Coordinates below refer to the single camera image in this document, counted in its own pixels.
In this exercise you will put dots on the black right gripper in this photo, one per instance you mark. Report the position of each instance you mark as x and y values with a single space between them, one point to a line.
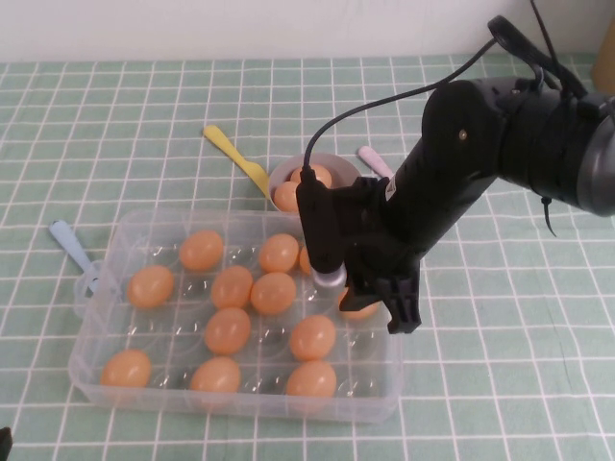
408 216

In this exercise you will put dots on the orange plastic egg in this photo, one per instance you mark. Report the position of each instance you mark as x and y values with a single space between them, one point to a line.
273 293
215 375
311 379
312 338
278 253
150 286
322 177
286 197
126 369
360 313
304 261
227 331
231 287
201 250

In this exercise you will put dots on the clear plastic egg box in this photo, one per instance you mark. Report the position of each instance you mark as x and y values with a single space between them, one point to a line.
182 408

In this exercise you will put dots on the brown cardboard box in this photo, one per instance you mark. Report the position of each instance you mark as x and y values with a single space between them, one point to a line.
604 62

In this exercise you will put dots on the green checked tablecloth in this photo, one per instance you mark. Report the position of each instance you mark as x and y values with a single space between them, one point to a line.
504 336

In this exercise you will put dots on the pale grey round bowl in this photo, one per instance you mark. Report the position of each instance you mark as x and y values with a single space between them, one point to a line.
343 170

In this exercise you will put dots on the pink plastic knife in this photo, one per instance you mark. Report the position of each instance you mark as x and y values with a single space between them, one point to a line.
372 157

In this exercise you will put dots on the black hanging zip tie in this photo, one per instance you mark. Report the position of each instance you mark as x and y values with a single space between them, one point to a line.
548 216

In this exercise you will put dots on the yellow plastic utensil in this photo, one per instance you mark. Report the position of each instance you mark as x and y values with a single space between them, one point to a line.
230 149

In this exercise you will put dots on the black upright zip tie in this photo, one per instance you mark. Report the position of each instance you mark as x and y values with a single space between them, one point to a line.
545 33

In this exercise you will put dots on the blue plastic fork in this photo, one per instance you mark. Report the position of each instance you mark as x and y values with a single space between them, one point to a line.
69 245

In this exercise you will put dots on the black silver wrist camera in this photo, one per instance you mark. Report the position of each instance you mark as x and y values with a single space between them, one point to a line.
319 230

